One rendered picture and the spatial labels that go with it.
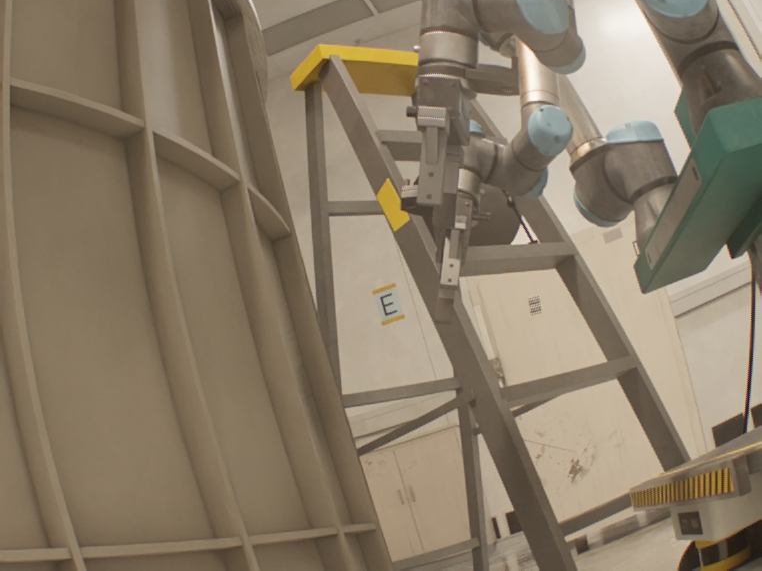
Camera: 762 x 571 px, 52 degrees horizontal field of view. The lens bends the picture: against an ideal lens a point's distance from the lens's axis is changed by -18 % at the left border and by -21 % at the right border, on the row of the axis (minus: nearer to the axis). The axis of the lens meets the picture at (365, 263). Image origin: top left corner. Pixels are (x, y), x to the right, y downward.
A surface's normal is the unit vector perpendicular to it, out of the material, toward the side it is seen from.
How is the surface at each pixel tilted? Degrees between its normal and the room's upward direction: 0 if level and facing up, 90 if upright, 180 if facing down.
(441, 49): 95
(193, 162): 180
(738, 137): 90
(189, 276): 90
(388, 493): 90
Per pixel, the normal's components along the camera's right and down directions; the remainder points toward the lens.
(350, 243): -0.29, -0.23
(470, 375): -0.84, 0.00
